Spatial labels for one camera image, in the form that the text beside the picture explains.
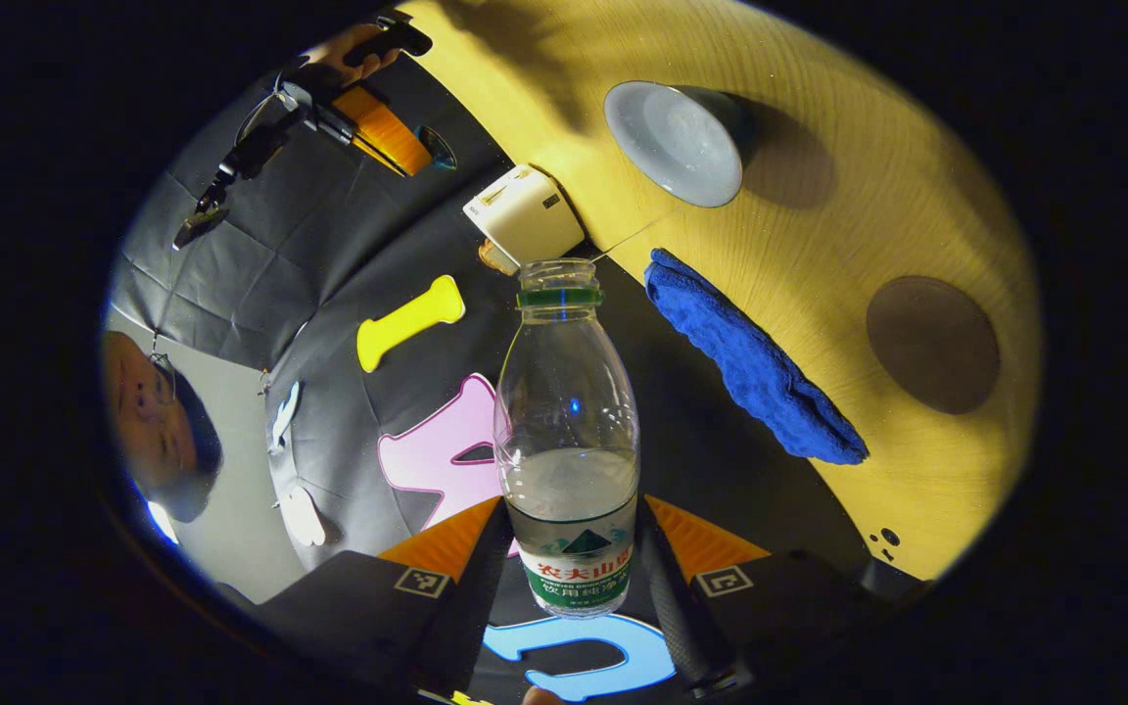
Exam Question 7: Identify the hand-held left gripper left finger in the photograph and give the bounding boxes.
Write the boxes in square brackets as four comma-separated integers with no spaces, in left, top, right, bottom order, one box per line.
[221,494,516,696]

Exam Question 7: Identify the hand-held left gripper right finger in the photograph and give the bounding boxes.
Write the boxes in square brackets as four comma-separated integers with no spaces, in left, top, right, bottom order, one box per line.
[634,494,878,698]

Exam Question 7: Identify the blue teacup lid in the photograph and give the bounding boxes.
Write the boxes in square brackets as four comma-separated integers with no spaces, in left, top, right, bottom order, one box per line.
[415,123,459,173]

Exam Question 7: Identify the clear plastic water bottle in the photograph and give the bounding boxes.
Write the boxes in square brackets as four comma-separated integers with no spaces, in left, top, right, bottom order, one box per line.
[493,258,641,620]

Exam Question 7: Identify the white teacup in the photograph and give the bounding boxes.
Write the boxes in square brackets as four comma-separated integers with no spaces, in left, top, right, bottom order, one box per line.
[603,80,753,210]

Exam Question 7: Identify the round brown coaster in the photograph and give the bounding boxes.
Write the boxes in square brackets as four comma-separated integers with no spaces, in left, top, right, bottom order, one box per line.
[866,275,1002,415]

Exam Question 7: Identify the white toaster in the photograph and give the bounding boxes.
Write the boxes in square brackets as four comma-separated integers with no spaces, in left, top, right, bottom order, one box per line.
[463,164,587,267]

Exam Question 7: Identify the black backdrop cloth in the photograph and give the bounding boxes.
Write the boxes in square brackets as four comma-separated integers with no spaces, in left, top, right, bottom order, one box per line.
[109,49,873,705]

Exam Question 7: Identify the toast slice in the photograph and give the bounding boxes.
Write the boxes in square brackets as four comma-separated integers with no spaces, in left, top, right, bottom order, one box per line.
[478,240,521,277]

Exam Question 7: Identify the blue towel cloth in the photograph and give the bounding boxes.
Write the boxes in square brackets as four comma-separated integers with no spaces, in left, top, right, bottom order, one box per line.
[644,248,870,466]

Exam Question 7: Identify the eyeglasses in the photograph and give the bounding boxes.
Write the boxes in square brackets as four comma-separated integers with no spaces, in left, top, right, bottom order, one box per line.
[138,351,179,407]

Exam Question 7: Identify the person's head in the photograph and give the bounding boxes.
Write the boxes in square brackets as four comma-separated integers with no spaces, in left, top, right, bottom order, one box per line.
[102,330,224,525]

